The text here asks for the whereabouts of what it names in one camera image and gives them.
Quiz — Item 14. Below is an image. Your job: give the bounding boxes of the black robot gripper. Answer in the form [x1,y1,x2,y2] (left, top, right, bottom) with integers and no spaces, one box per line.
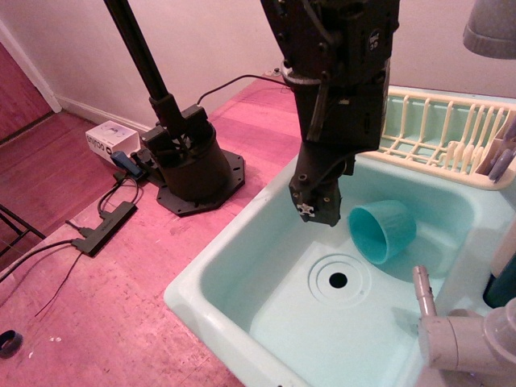
[281,60,390,227]

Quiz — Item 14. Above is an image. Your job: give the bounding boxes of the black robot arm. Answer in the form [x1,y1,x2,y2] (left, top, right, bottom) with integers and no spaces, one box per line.
[262,1,400,227]

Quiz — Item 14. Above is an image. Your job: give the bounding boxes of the teal plastic cup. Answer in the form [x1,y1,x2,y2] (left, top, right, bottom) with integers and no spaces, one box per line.
[347,200,417,265]

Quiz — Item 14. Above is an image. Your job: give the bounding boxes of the mint green toy sink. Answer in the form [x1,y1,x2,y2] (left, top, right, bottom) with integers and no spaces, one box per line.
[164,152,515,386]

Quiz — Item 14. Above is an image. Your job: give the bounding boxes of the cream dish drying rack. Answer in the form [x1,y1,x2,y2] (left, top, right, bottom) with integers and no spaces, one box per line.
[369,87,515,190]

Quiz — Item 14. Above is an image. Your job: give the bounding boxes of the grey utensils in rack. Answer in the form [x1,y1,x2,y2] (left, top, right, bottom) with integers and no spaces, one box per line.
[488,121,515,183]

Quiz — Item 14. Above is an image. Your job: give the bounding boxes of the blue black clamp tool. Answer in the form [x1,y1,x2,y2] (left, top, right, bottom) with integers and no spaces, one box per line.
[110,151,144,179]

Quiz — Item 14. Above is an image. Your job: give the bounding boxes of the dark green bottle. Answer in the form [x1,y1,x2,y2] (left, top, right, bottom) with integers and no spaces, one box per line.
[483,257,515,308]

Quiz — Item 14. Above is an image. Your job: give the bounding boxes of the white toy faucet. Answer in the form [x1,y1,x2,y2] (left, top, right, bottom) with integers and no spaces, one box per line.
[412,265,515,376]

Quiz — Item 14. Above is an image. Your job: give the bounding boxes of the black usb hub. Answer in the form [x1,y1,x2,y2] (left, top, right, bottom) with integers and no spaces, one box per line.
[71,202,137,257]

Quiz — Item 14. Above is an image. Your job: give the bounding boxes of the white oculus box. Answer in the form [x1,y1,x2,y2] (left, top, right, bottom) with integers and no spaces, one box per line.
[85,121,140,163]

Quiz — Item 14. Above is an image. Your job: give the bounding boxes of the grey lamp shade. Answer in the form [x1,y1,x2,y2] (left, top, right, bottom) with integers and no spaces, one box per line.
[463,0,515,60]

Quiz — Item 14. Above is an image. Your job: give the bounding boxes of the black tape roll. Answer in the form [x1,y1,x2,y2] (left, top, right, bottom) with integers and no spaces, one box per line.
[0,330,23,359]

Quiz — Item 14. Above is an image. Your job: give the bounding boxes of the black power cable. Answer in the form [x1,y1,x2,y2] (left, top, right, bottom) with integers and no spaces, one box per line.
[196,73,289,108]

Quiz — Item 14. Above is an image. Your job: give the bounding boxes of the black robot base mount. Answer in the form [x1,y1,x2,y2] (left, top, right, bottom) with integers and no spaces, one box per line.
[105,1,245,217]

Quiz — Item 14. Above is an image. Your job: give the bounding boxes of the black metal frame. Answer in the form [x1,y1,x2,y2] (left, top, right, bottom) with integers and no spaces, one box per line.
[1,205,47,256]

